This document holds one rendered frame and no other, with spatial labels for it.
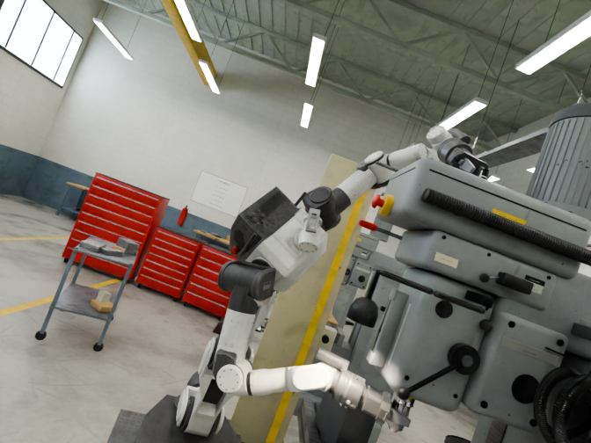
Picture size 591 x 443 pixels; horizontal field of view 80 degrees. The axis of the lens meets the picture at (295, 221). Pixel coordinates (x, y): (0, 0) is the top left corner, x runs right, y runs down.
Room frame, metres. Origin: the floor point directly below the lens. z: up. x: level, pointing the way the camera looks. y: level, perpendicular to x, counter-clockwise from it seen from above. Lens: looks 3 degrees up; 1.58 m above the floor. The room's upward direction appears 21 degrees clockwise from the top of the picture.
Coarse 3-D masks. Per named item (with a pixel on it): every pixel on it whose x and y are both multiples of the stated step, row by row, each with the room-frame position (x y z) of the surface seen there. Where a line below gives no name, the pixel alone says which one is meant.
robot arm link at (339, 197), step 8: (336, 192) 1.35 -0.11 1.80; (344, 192) 1.34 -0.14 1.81; (336, 200) 1.33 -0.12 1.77; (344, 200) 1.34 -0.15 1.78; (320, 208) 1.30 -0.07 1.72; (328, 208) 1.30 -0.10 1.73; (336, 208) 1.33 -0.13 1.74; (344, 208) 1.36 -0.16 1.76; (320, 216) 1.34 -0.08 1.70; (328, 216) 1.33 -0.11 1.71; (336, 216) 1.35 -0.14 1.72; (328, 224) 1.36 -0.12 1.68
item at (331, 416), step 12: (324, 396) 1.46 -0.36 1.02; (324, 408) 1.43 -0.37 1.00; (336, 408) 1.34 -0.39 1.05; (348, 408) 1.26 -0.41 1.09; (324, 420) 1.39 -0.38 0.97; (336, 420) 1.31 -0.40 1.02; (348, 420) 1.26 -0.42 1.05; (360, 420) 1.27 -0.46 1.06; (372, 420) 1.28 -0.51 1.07; (324, 432) 1.36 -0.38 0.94; (336, 432) 1.28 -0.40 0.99; (348, 432) 1.27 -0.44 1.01; (360, 432) 1.28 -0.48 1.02
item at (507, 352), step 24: (504, 312) 0.88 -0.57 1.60; (504, 336) 0.86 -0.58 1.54; (528, 336) 0.87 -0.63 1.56; (552, 336) 0.87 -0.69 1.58; (480, 360) 0.88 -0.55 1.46; (504, 360) 0.87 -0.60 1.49; (528, 360) 0.87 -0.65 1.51; (552, 360) 0.87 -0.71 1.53; (480, 384) 0.87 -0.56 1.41; (504, 384) 0.87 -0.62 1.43; (528, 384) 0.86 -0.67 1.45; (480, 408) 0.87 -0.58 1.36; (504, 408) 0.87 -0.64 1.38; (528, 408) 0.87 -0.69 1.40
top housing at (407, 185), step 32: (384, 192) 1.09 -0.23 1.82; (416, 192) 0.85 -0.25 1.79; (448, 192) 0.85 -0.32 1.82; (480, 192) 0.85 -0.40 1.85; (512, 192) 0.85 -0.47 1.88; (416, 224) 0.92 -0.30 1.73; (448, 224) 0.85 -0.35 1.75; (480, 224) 0.85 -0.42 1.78; (544, 224) 0.86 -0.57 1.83; (576, 224) 0.86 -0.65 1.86; (512, 256) 0.87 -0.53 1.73; (544, 256) 0.86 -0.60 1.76
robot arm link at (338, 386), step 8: (320, 352) 1.05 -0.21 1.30; (328, 352) 1.05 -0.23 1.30; (328, 360) 1.04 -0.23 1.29; (336, 360) 1.03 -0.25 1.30; (344, 360) 1.03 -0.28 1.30; (344, 368) 1.02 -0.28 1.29; (336, 376) 1.01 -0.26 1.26; (344, 376) 1.00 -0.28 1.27; (336, 384) 1.00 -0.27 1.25; (344, 384) 0.99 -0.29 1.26; (336, 392) 0.99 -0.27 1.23; (344, 392) 0.98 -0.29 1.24; (336, 400) 1.00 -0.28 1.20
